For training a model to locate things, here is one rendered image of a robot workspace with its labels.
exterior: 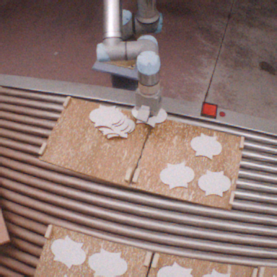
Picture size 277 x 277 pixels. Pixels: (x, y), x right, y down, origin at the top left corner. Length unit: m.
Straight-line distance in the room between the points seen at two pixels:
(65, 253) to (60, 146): 0.49
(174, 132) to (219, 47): 1.98
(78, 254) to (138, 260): 0.23
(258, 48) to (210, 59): 0.61
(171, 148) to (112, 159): 0.24
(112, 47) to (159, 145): 0.47
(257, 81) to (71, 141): 2.04
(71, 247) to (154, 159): 0.50
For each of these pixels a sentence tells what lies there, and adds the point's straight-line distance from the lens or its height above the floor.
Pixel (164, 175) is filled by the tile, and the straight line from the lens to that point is 1.39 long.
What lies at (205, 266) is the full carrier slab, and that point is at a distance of 1.28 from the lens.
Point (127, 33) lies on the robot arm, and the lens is 1.73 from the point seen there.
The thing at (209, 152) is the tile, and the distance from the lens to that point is 1.46.
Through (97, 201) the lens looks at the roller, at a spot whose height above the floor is 0.92.
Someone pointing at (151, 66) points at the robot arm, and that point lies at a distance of 1.15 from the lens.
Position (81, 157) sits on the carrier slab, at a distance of 1.47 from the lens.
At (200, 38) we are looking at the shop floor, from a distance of 3.46.
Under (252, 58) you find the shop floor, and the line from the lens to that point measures 3.38.
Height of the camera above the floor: 2.18
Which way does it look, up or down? 56 degrees down
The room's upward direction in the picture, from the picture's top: 3 degrees counter-clockwise
